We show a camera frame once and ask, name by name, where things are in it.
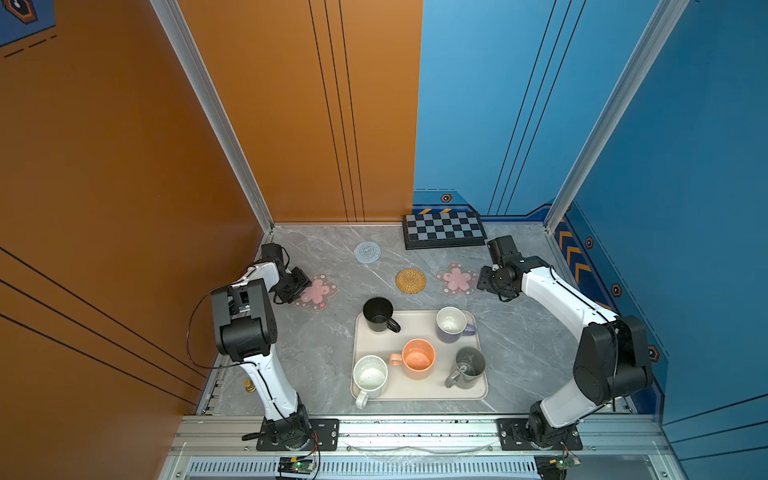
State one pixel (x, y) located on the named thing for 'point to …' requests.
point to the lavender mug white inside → (452, 326)
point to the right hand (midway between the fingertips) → (484, 283)
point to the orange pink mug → (417, 359)
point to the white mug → (370, 376)
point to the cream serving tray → (419, 324)
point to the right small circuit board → (555, 467)
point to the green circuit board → (295, 465)
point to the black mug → (378, 313)
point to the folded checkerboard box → (446, 230)
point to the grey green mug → (470, 364)
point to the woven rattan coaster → (410, 280)
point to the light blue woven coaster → (367, 252)
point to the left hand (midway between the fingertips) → (305, 283)
